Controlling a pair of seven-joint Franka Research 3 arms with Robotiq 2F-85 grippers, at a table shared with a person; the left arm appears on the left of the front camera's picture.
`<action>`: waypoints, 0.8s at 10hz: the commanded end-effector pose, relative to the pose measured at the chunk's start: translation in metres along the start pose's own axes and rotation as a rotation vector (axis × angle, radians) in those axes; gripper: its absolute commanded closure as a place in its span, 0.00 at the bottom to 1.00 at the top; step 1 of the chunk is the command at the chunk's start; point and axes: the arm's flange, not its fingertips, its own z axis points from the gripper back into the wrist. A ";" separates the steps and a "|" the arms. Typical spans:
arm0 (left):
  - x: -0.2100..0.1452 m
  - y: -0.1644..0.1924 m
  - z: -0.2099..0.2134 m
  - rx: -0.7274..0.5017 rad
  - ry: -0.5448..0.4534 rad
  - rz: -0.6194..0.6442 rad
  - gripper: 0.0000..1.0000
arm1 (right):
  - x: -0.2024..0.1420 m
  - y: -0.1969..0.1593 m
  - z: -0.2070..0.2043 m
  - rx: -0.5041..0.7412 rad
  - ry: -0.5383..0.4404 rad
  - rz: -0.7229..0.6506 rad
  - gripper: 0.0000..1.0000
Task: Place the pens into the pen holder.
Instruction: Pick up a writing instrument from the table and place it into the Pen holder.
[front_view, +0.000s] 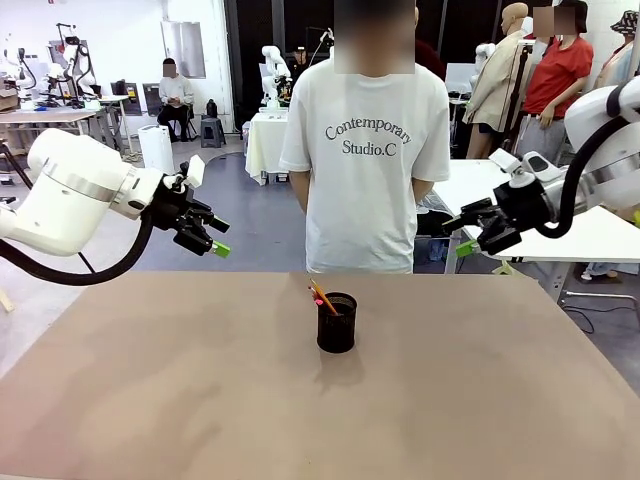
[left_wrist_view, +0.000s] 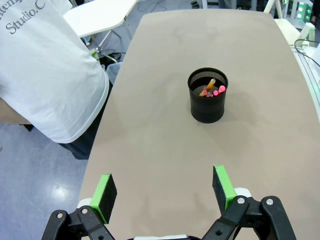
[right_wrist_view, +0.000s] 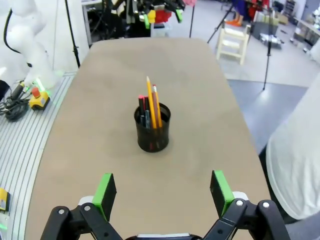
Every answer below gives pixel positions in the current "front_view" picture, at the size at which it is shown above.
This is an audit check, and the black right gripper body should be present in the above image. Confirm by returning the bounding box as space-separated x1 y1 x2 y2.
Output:
491 177 557 235

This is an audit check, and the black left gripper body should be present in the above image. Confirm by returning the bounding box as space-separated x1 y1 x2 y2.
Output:
148 172 200 237

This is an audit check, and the yellow pencil with pink eraser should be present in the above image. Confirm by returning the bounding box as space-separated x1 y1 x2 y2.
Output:
309 279 340 317

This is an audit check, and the person's right forearm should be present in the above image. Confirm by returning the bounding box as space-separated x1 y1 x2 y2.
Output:
291 170 309 215

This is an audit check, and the black mesh pen holder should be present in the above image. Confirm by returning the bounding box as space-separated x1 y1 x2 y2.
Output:
315 291 358 353

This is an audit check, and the white air purifier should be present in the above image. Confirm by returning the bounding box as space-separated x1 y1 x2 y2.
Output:
137 125 176 174

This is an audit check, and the black plastic stool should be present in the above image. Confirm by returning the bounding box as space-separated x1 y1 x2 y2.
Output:
200 115 227 149

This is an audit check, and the table with white cloth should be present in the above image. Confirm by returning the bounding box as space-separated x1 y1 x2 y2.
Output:
244 111 292 186

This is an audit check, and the person in white t-shirt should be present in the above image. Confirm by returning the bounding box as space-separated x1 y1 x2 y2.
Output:
278 0 451 275

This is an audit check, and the person in light sweatshirt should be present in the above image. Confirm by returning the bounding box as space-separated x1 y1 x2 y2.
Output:
156 57 197 144

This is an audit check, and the mannequin in beige coat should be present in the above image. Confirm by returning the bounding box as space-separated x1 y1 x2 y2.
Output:
462 2 534 160

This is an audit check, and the person in red shirt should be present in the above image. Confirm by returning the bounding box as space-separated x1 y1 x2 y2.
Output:
514 0 596 167

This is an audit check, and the mannequin in dark red top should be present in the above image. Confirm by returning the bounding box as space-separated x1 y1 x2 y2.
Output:
413 38 447 81

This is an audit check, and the figure with bucket hat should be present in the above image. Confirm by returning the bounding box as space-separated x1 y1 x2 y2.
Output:
597 9 640 89

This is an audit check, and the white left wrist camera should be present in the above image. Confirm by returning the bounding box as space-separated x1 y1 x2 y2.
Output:
174 154 207 190

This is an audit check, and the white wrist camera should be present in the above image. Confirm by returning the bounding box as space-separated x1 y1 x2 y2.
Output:
488 147 526 189
174 154 207 190

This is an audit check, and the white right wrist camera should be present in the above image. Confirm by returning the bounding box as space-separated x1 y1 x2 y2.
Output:
488 147 526 189

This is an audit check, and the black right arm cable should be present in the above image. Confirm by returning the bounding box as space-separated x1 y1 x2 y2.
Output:
537 82 640 239

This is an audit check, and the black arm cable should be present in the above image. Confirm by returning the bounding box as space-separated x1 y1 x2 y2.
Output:
537 82 640 239
0 209 154 287

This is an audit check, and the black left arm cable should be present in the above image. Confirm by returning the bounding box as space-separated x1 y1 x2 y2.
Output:
0 209 154 287

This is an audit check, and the silver wall panel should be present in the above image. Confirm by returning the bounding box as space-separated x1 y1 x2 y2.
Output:
160 20 206 79

